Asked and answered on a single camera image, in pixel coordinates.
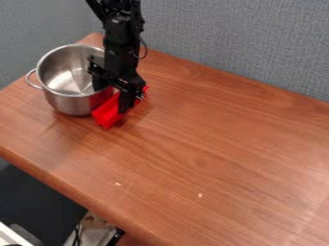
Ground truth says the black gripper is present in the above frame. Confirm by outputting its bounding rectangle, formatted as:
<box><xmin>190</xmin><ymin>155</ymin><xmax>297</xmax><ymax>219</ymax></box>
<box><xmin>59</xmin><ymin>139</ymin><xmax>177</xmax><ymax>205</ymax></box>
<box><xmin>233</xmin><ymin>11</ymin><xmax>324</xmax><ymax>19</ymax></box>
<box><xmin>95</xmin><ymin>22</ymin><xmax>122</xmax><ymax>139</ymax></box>
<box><xmin>87</xmin><ymin>55</ymin><xmax>147</xmax><ymax>113</ymax></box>

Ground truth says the red block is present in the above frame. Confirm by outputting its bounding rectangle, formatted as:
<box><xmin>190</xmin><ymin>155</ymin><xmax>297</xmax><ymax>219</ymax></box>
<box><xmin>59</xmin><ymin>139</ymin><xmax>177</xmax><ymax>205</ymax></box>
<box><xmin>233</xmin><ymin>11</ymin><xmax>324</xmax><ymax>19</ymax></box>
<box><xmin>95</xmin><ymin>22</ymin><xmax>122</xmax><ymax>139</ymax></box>
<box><xmin>90</xmin><ymin>84</ymin><xmax>150</xmax><ymax>131</ymax></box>

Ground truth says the stainless steel pot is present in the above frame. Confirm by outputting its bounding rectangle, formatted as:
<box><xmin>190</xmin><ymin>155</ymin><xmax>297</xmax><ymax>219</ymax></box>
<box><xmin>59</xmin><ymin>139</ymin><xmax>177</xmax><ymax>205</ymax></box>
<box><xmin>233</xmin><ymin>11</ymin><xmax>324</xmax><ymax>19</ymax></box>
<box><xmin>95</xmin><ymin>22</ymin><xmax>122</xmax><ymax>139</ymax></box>
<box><xmin>24</xmin><ymin>44</ymin><xmax>114</xmax><ymax>116</ymax></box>

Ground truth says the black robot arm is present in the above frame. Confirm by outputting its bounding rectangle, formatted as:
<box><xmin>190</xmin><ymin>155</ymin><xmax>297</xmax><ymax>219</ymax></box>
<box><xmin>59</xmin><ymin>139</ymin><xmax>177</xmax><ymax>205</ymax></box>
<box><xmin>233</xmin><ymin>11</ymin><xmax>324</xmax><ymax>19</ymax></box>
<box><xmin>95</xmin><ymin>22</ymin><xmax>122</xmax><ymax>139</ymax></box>
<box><xmin>85</xmin><ymin>0</ymin><xmax>147</xmax><ymax>113</ymax></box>

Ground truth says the white object at corner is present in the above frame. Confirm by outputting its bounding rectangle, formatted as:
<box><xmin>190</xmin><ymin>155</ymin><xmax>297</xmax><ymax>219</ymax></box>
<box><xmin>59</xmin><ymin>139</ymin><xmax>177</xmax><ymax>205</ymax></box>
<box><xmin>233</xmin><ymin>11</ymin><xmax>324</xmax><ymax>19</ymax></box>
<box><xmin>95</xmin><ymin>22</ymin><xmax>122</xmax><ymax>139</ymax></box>
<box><xmin>0</xmin><ymin>222</ymin><xmax>34</xmax><ymax>246</ymax></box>

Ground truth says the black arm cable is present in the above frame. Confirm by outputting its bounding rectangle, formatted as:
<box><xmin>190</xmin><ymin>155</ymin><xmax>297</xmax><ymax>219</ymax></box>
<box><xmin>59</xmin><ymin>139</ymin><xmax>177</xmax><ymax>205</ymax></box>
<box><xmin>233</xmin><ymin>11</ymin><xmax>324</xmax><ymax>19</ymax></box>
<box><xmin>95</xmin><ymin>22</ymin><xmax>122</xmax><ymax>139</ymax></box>
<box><xmin>134</xmin><ymin>36</ymin><xmax>149</xmax><ymax>61</ymax></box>

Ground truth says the white table leg frame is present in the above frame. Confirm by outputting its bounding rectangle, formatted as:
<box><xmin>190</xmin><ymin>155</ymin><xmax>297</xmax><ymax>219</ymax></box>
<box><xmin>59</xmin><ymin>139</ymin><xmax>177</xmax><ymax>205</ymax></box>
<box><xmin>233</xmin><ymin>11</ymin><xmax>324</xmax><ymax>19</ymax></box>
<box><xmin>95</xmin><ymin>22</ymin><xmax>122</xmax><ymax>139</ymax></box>
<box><xmin>63</xmin><ymin>211</ymin><xmax>125</xmax><ymax>246</ymax></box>

